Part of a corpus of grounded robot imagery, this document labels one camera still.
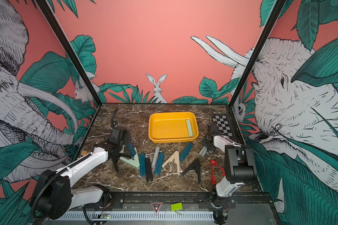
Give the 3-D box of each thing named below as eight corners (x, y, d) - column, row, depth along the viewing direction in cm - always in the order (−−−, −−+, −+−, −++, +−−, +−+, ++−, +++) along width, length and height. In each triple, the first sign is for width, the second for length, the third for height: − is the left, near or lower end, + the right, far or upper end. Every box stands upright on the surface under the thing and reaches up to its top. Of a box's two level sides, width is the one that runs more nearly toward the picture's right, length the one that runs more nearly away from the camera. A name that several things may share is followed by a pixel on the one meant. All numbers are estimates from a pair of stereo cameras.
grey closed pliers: (151, 167, 87) (151, 165, 85) (156, 148, 96) (156, 146, 94) (155, 167, 87) (155, 166, 85) (159, 148, 96) (159, 146, 94)
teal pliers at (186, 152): (179, 158, 92) (179, 157, 90) (188, 143, 99) (188, 141, 97) (183, 161, 91) (183, 160, 89) (192, 145, 98) (193, 144, 96)
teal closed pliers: (140, 176, 84) (139, 175, 82) (140, 155, 93) (139, 153, 91) (146, 175, 84) (145, 174, 82) (145, 154, 93) (144, 152, 91)
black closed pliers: (146, 181, 82) (146, 180, 81) (145, 159, 91) (145, 157, 89) (152, 180, 83) (152, 179, 81) (151, 158, 92) (150, 156, 90)
